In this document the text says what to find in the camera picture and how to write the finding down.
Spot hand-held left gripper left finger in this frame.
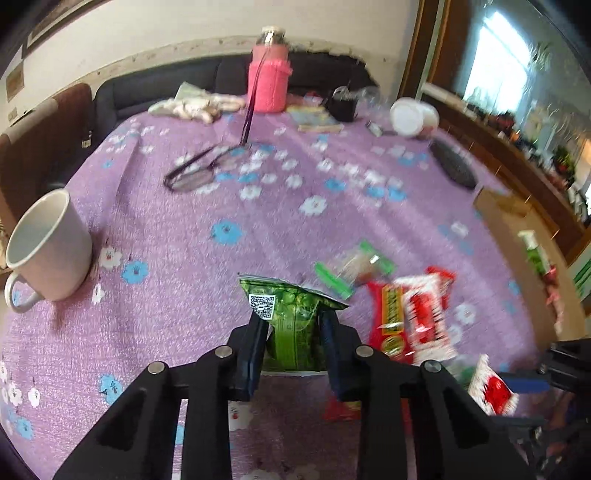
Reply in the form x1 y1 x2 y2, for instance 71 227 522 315
53 310 271 480

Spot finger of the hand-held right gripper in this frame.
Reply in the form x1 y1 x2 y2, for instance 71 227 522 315
499 371 555 394
501 414 548 435

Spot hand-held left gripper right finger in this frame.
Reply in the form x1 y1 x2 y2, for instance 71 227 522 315
318 310 529 480

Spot white red zigzag-edged snack packet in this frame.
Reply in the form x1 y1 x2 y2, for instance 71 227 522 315
466 354 520 416

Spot shiny green snack packet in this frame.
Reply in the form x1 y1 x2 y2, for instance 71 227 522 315
238 273 351 372

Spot red labelled snack packet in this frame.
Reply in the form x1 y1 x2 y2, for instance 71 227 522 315
365 281 416 365

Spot clear green-edged snack packet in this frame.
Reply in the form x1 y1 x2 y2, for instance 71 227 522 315
315 240 398 301

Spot red and white snack packet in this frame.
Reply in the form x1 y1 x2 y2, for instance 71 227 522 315
394 267 460 363

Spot white and green snack packet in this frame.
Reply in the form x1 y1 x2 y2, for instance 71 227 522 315
517 230 552 278

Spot brown cardboard box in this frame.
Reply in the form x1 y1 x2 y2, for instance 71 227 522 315
473 185 573 352

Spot bamboo painted glass panel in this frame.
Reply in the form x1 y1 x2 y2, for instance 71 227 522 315
570 258 591 319

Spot black-framed eyeglasses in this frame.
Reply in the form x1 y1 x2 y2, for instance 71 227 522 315
164 141 252 192

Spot wooden cabinet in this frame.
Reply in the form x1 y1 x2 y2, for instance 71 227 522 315
422 83 591 259

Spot black textured glasses case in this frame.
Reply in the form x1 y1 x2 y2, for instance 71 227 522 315
428 138 478 191

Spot white mug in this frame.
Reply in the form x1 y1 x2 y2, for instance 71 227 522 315
4 188 94 315

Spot pile of assorted small items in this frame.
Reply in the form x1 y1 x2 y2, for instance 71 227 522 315
462 104 591 217

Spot patterned notebook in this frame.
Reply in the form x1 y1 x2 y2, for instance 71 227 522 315
286 105 345 134

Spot black cup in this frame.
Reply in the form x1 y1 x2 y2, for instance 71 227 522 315
324 87 360 123

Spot white plastic jar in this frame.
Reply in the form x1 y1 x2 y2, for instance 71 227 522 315
389 97 440 139

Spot crumpled white cloth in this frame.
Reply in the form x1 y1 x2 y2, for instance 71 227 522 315
148 82 247 124

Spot pink knit-sleeved bottle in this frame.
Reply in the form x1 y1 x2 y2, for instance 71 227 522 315
247 27 294 114

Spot black sofa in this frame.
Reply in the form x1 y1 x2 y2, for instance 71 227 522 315
95 51 379 139

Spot brown chair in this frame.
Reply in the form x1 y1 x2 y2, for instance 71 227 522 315
0 82 95 222

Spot wooden framed glass partition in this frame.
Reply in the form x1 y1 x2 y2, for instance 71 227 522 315
399 0 591 222

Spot dark purple carry strap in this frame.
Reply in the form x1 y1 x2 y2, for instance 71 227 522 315
240 51 269 146

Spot beige wall plaque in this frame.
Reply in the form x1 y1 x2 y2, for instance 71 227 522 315
6 62 26 103

